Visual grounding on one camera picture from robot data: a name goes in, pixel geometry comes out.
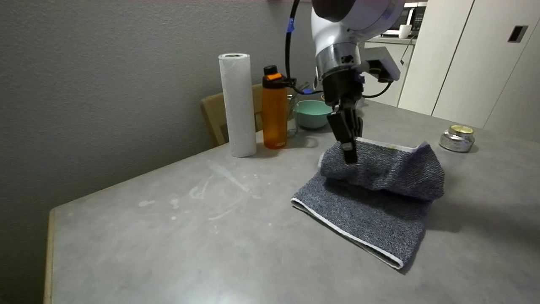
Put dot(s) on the white paper towel roll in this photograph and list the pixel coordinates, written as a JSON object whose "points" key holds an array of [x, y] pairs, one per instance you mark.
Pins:
{"points": [[239, 103]]}

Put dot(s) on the white cabinet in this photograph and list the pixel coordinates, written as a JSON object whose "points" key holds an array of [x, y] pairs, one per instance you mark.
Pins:
{"points": [[484, 61]]}

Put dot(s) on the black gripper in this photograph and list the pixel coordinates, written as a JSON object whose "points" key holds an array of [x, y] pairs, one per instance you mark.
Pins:
{"points": [[342, 86]]}

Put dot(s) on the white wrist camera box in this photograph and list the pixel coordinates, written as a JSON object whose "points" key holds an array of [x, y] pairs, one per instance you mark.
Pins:
{"points": [[384, 64]]}

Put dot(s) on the glass candle jar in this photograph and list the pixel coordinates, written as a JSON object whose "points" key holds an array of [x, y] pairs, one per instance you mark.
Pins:
{"points": [[457, 138]]}

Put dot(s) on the white mug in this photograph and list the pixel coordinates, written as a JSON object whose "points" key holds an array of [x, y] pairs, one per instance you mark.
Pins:
{"points": [[406, 30]]}

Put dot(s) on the orange bottle black cap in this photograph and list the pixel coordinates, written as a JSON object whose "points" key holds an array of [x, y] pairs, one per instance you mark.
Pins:
{"points": [[274, 115]]}

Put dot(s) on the clear glass jar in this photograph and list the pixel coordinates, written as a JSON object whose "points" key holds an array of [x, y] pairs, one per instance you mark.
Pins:
{"points": [[293, 115]]}

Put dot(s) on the wooden chair plain back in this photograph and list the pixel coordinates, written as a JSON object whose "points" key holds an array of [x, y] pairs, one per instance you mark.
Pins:
{"points": [[214, 116]]}

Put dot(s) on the blue-grey towel white trim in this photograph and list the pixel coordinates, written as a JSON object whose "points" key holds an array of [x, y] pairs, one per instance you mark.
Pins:
{"points": [[372, 207]]}

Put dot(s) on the teal bowl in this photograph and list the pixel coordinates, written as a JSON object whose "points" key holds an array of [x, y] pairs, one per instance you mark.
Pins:
{"points": [[311, 115]]}

